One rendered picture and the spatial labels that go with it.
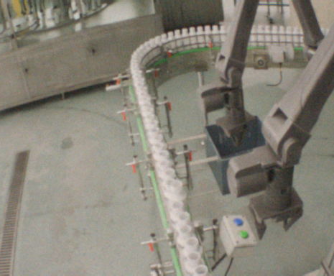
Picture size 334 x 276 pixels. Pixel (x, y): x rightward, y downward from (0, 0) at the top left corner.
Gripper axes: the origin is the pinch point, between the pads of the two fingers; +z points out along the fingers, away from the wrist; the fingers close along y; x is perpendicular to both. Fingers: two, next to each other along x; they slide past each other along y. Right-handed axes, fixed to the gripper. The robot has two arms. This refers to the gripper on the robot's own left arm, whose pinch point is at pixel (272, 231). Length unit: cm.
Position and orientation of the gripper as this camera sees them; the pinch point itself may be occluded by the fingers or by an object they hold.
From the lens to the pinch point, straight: 80.2
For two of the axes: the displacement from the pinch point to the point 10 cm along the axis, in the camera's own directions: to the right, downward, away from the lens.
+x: -1.8, -5.2, 8.4
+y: 9.8, -2.0, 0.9
